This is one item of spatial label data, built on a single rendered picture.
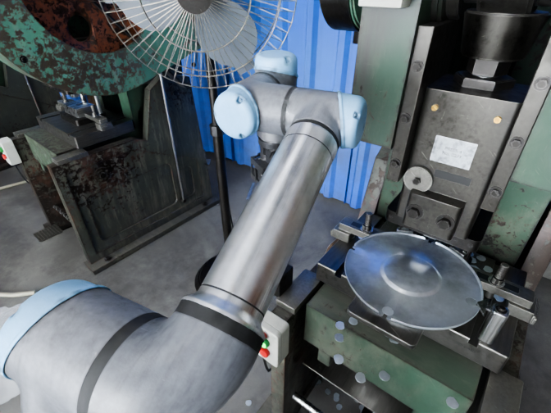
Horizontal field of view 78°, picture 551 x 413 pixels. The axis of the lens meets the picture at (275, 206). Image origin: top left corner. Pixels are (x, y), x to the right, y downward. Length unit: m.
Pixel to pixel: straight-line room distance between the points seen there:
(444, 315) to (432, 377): 0.15
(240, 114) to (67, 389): 0.38
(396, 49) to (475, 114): 0.17
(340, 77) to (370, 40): 1.45
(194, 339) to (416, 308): 0.53
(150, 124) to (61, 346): 1.69
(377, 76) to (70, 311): 0.58
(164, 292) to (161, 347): 1.54
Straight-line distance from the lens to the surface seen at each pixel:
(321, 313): 0.89
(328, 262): 0.93
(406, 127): 0.69
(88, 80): 1.58
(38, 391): 0.42
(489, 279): 0.94
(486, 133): 0.70
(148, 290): 1.91
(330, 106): 0.48
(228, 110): 0.52
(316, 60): 2.21
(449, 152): 0.72
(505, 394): 0.90
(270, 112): 0.51
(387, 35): 0.66
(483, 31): 0.70
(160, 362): 0.33
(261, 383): 1.52
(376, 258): 0.85
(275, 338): 0.87
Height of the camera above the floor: 1.34
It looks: 34 degrees down
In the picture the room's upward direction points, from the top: straight up
